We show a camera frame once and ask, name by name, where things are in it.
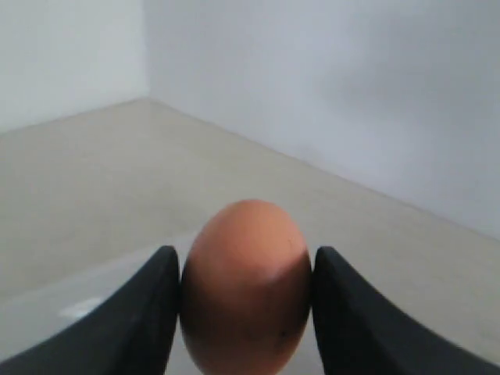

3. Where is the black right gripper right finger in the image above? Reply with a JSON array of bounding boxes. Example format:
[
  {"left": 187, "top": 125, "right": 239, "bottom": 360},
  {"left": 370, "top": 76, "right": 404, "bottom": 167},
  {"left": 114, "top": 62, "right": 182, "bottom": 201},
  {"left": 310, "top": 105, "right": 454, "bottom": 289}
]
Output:
[{"left": 312, "top": 246, "right": 499, "bottom": 375}]

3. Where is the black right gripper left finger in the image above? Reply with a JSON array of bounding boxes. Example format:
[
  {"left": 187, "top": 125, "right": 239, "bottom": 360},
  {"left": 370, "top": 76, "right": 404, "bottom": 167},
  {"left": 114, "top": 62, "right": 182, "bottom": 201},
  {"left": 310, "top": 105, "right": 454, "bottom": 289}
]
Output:
[{"left": 1, "top": 246, "right": 180, "bottom": 375}]

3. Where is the brown egg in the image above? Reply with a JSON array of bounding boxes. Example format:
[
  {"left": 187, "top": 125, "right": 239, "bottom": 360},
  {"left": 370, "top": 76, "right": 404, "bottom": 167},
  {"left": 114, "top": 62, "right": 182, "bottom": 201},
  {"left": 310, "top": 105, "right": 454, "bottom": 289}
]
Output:
[{"left": 180, "top": 199, "right": 312, "bottom": 374}]

